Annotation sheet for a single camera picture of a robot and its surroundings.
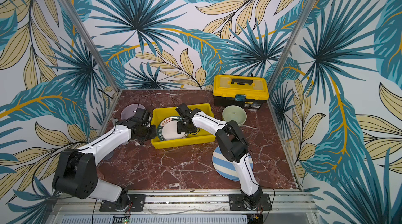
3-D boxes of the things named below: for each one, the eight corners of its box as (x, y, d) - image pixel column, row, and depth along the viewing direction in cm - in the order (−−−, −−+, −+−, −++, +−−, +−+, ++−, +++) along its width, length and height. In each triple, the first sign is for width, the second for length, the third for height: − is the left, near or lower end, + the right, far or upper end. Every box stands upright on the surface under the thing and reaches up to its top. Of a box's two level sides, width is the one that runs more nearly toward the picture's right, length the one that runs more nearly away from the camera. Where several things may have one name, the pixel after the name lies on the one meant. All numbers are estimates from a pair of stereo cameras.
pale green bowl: (222, 125, 103) (224, 120, 98) (221, 110, 111) (222, 104, 105) (245, 125, 103) (247, 120, 98) (242, 111, 111) (244, 105, 106)
